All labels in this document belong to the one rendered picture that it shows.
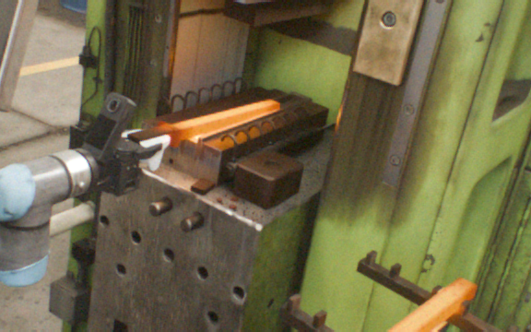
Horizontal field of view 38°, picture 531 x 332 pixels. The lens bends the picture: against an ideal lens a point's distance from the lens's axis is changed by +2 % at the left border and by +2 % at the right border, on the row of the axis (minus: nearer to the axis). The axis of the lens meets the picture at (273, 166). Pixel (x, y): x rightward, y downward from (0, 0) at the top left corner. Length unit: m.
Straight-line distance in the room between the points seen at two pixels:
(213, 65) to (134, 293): 0.56
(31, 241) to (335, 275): 0.63
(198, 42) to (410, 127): 0.57
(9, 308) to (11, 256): 1.44
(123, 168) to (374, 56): 0.48
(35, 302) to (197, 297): 1.25
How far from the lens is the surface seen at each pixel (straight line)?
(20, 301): 2.69
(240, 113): 1.56
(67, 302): 2.03
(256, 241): 1.37
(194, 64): 1.73
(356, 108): 1.42
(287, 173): 1.42
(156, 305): 1.59
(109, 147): 1.26
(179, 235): 1.48
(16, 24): 1.64
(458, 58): 1.33
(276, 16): 1.51
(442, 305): 1.17
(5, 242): 1.22
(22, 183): 1.16
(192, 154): 1.48
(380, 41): 1.35
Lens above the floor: 1.56
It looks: 24 degrees down
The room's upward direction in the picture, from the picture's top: 11 degrees clockwise
